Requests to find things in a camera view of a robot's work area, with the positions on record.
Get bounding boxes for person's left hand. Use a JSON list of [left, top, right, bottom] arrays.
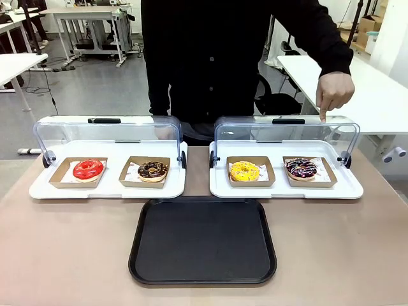
[[316, 71, 356, 124]]

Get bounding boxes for person's right hand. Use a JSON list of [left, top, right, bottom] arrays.
[[154, 126, 175, 141]]

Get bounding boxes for person's right forearm black sleeve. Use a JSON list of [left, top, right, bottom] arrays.
[[147, 57, 171, 117]]

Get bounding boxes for person's left forearm black sleeve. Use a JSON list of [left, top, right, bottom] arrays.
[[304, 27, 354, 78]]

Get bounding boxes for chocolate donut with nuts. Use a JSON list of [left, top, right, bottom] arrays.
[[137, 161, 169, 183]]

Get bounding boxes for yellow sprinkled donut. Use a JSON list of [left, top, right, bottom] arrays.
[[229, 161, 260, 182]]

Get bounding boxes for dark donut colourful sprinkles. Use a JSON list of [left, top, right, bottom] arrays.
[[285, 158, 318, 182]]

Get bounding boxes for red glazed donut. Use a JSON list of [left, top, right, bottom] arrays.
[[72, 159, 106, 184]]

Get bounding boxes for black serving tray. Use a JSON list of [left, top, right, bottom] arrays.
[[127, 196, 277, 286]]

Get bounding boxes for large white table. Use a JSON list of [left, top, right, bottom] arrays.
[[277, 54, 408, 164]]

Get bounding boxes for wooden shelf board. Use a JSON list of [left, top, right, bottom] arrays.
[[337, 27, 374, 54]]

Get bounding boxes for black office chair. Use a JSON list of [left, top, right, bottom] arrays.
[[254, 40, 303, 116]]

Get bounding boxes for brown cardboard box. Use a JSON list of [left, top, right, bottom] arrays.
[[356, 14, 384, 46]]

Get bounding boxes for white display case base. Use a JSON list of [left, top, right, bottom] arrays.
[[209, 139, 365, 200], [28, 139, 187, 200]]

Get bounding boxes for clear display case lid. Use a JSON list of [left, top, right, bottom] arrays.
[[33, 115, 187, 169], [210, 115, 361, 170]]

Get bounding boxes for person in black shirt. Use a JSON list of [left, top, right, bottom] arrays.
[[141, 0, 339, 146]]

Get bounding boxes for desk with wooden top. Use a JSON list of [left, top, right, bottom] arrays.
[[38, 4, 134, 68]]

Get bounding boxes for small white table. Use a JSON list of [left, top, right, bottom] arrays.
[[0, 53, 48, 112]]

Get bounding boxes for seated person dark trousers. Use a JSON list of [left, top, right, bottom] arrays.
[[30, 0, 50, 48]]

